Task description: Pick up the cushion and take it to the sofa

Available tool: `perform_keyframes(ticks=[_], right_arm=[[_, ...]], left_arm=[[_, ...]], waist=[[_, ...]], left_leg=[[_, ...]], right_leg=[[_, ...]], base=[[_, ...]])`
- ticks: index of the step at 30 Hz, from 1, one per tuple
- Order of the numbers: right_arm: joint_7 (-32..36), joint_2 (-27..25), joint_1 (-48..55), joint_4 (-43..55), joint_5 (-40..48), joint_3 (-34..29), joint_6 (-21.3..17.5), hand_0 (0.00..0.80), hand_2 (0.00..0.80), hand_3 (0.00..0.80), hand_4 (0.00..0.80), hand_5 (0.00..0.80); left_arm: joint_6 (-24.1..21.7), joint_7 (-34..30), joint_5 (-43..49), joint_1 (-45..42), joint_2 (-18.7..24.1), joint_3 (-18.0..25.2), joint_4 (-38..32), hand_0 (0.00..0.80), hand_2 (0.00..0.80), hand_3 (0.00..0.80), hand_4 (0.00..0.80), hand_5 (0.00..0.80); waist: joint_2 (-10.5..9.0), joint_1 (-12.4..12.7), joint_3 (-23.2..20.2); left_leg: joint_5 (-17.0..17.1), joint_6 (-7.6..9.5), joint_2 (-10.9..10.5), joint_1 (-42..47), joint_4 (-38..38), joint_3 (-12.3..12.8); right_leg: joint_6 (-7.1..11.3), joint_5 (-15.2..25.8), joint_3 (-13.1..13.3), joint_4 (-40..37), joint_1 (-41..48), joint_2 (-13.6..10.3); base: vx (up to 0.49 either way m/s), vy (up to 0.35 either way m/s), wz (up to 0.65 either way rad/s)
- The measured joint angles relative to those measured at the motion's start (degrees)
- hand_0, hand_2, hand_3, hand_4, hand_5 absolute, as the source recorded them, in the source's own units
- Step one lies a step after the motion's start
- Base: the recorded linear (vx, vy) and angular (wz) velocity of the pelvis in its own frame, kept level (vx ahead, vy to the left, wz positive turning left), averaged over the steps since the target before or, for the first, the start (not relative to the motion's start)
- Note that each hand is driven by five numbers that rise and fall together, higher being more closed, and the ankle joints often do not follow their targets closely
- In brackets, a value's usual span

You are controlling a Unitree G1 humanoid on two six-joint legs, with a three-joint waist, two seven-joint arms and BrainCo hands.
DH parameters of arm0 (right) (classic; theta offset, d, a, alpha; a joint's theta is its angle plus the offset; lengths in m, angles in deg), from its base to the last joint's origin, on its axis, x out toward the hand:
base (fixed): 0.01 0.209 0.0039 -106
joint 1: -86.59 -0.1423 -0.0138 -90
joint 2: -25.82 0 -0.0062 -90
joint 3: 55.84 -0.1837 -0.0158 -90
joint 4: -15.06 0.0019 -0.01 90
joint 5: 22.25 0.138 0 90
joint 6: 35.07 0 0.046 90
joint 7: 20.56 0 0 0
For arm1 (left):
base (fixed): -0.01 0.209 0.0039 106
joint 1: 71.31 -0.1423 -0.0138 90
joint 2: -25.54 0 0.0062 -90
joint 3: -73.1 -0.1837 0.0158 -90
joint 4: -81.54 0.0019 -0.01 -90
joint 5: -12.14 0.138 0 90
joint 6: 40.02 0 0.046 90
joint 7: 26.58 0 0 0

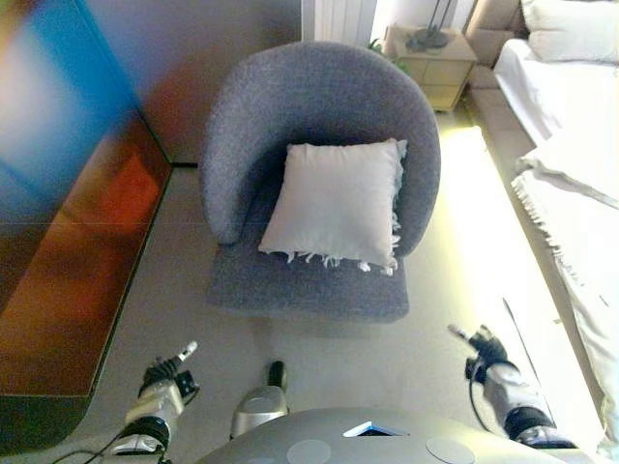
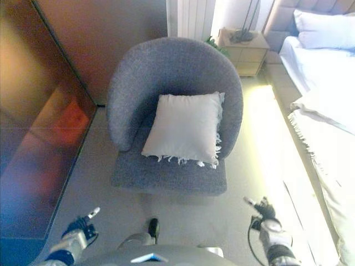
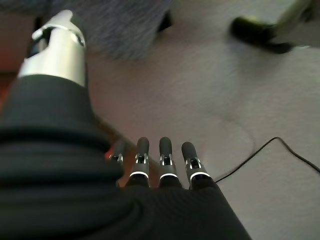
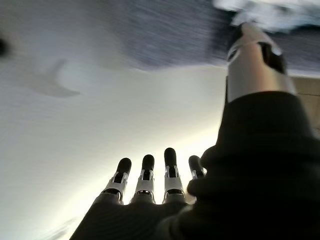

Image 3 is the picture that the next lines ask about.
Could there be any thin black floor cable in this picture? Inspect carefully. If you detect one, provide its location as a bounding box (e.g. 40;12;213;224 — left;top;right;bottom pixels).
214;136;320;183

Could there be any grey upholstered armchair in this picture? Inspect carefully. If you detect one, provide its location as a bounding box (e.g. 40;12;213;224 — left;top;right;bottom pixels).
0;0;173;61

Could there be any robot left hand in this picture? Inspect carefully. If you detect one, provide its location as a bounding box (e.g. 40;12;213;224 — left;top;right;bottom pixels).
0;9;252;240

